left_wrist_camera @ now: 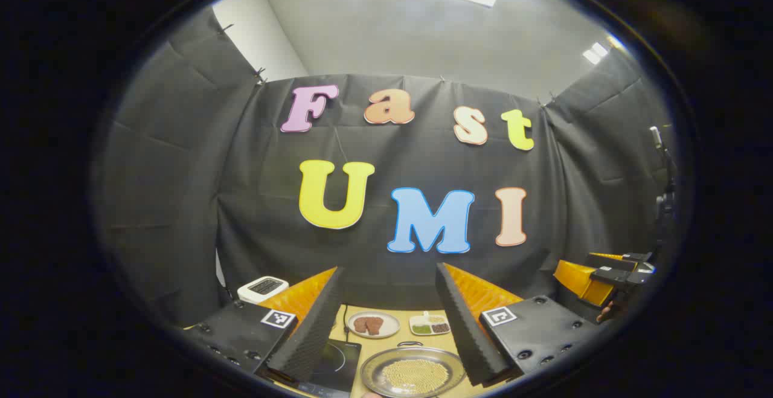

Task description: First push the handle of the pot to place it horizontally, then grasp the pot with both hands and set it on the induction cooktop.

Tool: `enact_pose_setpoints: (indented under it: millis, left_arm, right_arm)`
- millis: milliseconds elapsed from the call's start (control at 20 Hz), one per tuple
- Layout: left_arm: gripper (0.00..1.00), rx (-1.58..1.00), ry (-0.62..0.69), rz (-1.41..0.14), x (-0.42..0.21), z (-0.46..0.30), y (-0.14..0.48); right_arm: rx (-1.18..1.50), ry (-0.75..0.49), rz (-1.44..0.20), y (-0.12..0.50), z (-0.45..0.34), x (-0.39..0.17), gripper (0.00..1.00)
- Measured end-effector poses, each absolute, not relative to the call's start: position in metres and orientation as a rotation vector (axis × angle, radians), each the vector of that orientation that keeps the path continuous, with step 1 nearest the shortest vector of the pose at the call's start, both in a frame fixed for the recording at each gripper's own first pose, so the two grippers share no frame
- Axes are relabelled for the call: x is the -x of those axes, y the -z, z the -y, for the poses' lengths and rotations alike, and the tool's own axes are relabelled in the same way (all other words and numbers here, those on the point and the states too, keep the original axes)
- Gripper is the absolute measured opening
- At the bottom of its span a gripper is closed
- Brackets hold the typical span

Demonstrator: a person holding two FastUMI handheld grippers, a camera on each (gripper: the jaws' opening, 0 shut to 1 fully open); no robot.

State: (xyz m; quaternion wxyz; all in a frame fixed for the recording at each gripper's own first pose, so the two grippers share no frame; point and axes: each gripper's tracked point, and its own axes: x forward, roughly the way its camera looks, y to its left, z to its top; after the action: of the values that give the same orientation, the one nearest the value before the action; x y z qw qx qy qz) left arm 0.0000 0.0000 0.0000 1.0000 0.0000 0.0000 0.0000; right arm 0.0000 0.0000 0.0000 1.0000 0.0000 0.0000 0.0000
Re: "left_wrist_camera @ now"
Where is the white toaster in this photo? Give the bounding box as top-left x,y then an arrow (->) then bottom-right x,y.
237,276 -> 289,305

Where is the steel pot with black handles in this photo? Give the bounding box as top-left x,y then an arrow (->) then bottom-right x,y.
361,341 -> 467,398

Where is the pile of yellow soybeans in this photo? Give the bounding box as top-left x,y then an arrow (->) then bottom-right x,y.
382,359 -> 449,394

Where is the white round plate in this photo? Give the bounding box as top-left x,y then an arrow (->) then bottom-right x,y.
347,310 -> 401,339

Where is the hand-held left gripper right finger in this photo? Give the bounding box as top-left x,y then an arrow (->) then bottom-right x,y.
435,262 -> 605,387

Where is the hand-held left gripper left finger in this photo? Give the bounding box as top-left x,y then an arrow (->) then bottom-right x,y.
184,266 -> 346,385

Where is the white divided dish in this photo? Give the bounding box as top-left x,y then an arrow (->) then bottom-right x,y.
409,311 -> 452,336

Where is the black induction cooktop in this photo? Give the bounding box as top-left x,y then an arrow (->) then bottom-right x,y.
294,338 -> 362,398

